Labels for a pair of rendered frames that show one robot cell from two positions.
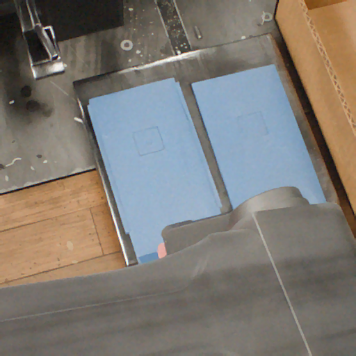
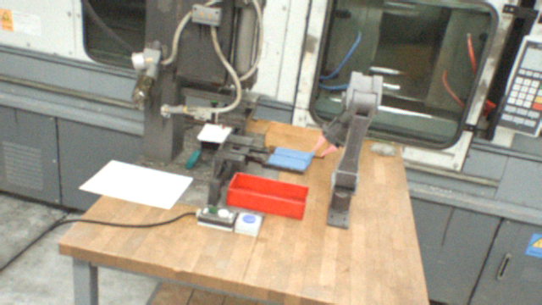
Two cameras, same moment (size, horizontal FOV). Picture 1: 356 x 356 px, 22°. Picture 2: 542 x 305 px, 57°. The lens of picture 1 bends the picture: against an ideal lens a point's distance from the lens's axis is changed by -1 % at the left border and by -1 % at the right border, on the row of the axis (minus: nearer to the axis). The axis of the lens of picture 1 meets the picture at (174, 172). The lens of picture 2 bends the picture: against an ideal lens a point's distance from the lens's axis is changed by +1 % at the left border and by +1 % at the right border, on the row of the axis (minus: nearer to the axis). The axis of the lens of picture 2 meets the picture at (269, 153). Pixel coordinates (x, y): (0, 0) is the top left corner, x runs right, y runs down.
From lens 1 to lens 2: 1.58 m
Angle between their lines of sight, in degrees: 56
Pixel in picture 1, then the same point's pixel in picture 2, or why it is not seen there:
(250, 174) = (296, 155)
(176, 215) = (298, 163)
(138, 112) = (275, 159)
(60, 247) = (292, 179)
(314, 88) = (285, 145)
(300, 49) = (277, 142)
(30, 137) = (267, 174)
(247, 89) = (279, 150)
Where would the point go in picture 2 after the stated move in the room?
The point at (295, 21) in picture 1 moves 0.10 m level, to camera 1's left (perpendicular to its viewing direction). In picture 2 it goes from (273, 138) to (260, 146)
